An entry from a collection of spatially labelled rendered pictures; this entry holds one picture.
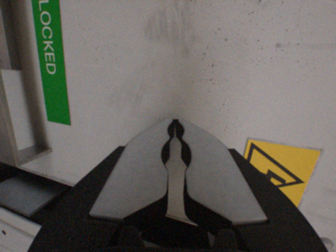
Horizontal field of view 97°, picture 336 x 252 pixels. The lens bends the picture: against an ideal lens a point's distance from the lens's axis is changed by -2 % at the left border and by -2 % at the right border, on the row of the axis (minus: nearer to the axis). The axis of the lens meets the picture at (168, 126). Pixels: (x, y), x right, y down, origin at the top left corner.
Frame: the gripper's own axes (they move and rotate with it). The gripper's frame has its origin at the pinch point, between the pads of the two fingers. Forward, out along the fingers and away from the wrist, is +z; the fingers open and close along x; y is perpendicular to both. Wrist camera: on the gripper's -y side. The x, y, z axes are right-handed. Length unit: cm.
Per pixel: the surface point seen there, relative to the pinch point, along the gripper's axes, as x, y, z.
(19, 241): -19.7, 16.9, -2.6
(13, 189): -21.5, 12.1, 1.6
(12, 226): -20.7, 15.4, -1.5
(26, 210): -17.0, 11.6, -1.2
